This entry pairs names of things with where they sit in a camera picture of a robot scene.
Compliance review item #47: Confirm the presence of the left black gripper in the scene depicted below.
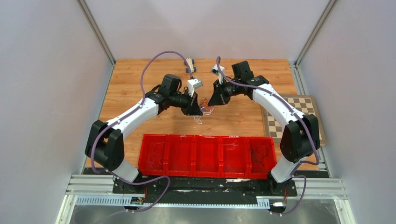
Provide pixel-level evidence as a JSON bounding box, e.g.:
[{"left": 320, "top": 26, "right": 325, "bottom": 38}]
[{"left": 170, "top": 90, "right": 203, "bottom": 117}]

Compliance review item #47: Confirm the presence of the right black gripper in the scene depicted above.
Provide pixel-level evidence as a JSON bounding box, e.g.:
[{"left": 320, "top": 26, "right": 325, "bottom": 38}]
[{"left": 209, "top": 78, "right": 242, "bottom": 106}]

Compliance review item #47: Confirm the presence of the orange blue cable bundle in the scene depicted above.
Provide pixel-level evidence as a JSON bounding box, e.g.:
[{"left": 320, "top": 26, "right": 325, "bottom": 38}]
[{"left": 199, "top": 97, "right": 215, "bottom": 112}]

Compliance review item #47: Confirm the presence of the white cable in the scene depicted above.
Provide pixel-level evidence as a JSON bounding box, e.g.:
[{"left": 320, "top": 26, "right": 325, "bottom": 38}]
[{"left": 193, "top": 105, "right": 214, "bottom": 125}]

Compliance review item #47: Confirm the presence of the thin pink cable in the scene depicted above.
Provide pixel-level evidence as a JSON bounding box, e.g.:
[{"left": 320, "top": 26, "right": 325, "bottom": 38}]
[{"left": 147, "top": 142, "right": 164, "bottom": 169}]

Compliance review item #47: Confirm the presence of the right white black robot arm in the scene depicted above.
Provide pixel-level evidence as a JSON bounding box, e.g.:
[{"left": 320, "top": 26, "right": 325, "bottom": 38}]
[{"left": 208, "top": 57, "right": 320, "bottom": 195}]

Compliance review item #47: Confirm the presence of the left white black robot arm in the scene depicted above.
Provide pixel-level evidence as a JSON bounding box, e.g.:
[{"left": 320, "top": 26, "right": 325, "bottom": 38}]
[{"left": 85, "top": 74, "right": 203, "bottom": 193}]

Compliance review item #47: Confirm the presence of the white blue toy car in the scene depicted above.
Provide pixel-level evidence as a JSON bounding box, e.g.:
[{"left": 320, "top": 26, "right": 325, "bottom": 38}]
[{"left": 184, "top": 57, "right": 196, "bottom": 73}]

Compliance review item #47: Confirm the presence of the red bin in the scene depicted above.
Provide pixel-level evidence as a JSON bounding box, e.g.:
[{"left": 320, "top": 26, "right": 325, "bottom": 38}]
[
  {"left": 247, "top": 137, "right": 276, "bottom": 180},
  {"left": 222, "top": 136, "right": 248, "bottom": 178},
  {"left": 138, "top": 134, "right": 168, "bottom": 176},
  {"left": 167, "top": 135, "right": 195, "bottom": 177},
  {"left": 193, "top": 135, "right": 220, "bottom": 178}
]

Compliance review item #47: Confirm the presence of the red bin middle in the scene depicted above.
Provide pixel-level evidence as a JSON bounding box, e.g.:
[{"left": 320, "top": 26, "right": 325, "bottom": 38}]
[{"left": 193, "top": 135, "right": 220, "bottom": 178}]

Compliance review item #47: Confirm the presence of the red bin rightmost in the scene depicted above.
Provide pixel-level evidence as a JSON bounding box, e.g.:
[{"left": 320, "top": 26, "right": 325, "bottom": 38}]
[{"left": 247, "top": 137, "right": 276, "bottom": 180}]

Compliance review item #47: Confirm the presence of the wooden chessboard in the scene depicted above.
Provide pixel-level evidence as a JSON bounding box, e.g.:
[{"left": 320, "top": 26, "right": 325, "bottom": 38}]
[{"left": 262, "top": 94, "right": 327, "bottom": 146}]

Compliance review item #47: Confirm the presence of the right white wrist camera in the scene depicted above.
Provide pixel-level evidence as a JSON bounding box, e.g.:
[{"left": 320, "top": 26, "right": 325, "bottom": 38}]
[{"left": 211, "top": 65, "right": 225, "bottom": 84}]

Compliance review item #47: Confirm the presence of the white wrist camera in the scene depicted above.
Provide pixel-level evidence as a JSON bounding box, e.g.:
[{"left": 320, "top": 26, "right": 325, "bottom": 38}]
[
  {"left": 187, "top": 78, "right": 203, "bottom": 97},
  {"left": 211, "top": 65, "right": 225, "bottom": 84}
]

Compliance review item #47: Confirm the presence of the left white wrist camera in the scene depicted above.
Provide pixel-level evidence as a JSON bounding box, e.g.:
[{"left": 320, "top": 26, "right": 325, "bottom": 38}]
[{"left": 187, "top": 78, "right": 203, "bottom": 97}]

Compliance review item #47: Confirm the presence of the left purple robot hose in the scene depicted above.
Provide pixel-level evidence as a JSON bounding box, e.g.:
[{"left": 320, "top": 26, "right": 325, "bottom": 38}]
[{"left": 90, "top": 50, "right": 171, "bottom": 224}]

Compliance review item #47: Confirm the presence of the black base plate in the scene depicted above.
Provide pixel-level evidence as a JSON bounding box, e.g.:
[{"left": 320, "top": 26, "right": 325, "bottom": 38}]
[{"left": 113, "top": 176, "right": 297, "bottom": 205}]

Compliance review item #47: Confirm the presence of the white slotted cable duct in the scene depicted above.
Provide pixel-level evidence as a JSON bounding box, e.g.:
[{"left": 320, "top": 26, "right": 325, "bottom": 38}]
[{"left": 75, "top": 196, "right": 270, "bottom": 208}]

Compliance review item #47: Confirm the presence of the aluminium frame rail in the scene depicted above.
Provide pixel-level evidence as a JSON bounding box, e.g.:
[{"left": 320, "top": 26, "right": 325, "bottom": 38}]
[{"left": 66, "top": 175, "right": 347, "bottom": 200}]

